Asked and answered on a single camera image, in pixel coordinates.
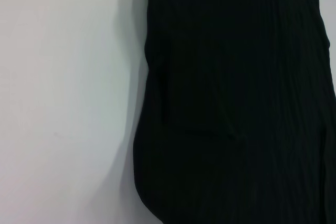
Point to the black shirt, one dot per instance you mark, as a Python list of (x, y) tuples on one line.
[(236, 103)]

